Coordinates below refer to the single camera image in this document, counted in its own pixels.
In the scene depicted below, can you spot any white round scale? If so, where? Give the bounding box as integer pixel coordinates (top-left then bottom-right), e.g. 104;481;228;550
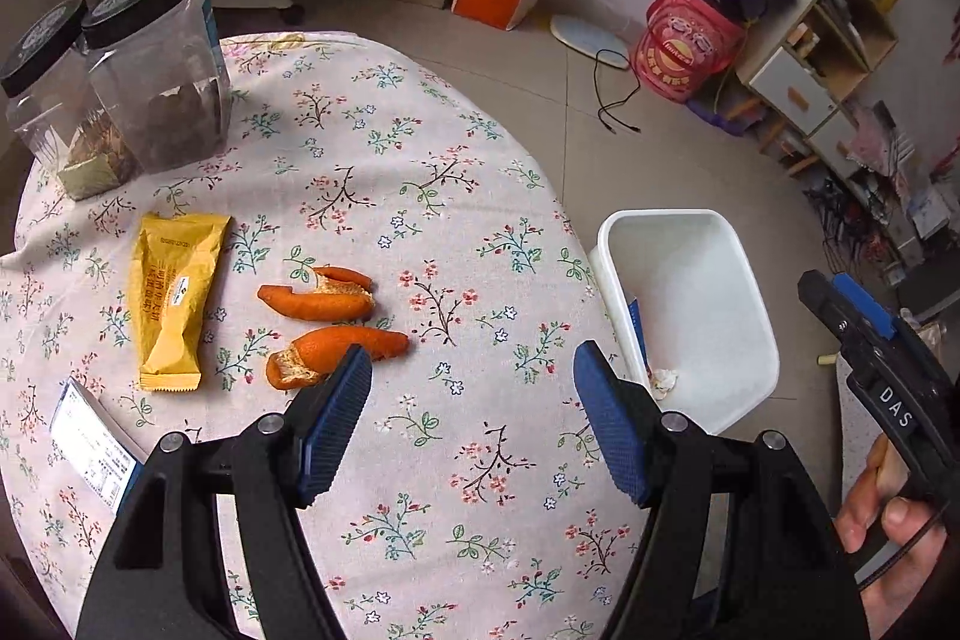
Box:
550;14;630;70

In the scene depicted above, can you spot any white plastic trash bin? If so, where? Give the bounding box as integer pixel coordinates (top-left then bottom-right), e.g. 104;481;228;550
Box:
589;209;779;435

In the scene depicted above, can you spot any large blue carton box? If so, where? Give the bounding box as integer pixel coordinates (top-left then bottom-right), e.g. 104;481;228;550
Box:
628;298;652;383

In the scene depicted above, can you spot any small blue white box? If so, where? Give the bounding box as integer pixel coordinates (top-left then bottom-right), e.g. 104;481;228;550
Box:
49;380;146;513

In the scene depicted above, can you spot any yellow snack wrapper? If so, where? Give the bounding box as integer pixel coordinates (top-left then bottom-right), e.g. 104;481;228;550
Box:
127;214;231;393

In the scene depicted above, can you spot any person right hand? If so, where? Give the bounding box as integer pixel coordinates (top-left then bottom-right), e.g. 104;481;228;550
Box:
835;434;947;638

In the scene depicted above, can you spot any wooden shelf cabinet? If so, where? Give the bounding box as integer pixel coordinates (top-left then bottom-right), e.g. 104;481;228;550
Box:
724;0;900;178

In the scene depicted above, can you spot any left clear nut jar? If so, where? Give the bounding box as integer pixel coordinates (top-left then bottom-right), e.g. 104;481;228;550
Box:
2;0;137;202

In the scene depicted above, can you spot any floral tablecloth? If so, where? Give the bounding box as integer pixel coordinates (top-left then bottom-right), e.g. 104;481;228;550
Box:
2;32;641;638

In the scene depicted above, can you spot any white tissue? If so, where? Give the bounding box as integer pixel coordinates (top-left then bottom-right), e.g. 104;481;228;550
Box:
647;369;679;401

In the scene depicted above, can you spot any black cable on floor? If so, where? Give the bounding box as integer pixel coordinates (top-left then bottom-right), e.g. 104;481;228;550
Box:
590;47;644;137

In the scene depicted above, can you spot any red pink bucket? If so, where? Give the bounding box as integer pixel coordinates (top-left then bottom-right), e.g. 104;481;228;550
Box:
630;0;745;104

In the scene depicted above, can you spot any orange peel piece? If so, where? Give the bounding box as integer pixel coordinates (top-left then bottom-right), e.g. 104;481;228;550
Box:
257;266;376;323
265;326;410;392

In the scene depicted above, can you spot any right clear dark-snack jar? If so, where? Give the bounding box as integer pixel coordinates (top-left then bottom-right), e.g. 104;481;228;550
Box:
82;0;231;174

